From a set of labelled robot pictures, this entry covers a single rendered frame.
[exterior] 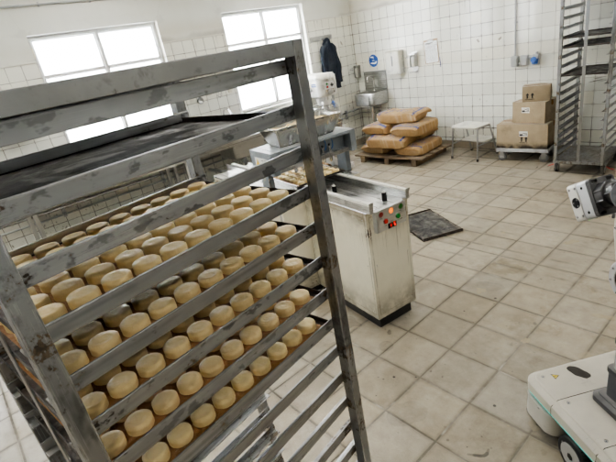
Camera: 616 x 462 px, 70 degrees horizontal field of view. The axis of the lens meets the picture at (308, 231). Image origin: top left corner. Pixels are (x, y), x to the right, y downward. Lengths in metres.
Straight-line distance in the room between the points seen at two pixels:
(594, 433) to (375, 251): 1.38
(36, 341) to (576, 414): 1.97
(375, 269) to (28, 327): 2.30
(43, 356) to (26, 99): 0.33
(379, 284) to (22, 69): 4.21
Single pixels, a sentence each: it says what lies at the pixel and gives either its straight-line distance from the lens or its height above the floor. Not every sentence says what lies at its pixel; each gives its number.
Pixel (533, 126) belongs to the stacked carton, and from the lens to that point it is 6.00.
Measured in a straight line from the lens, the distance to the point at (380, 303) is 2.91.
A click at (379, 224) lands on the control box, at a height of 0.76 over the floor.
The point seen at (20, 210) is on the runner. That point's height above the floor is 1.68.
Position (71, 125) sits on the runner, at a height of 1.76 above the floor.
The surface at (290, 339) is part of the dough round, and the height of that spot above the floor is 1.15.
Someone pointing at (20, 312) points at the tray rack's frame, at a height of 1.56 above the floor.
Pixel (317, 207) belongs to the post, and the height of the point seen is 1.47.
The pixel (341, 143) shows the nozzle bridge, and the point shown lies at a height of 1.08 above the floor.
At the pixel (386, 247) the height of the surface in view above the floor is 0.57.
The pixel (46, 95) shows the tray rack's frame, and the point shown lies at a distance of 0.66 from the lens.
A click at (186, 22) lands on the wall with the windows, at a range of 6.18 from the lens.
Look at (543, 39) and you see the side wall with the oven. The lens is 6.32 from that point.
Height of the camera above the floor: 1.81
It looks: 23 degrees down
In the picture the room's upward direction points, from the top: 11 degrees counter-clockwise
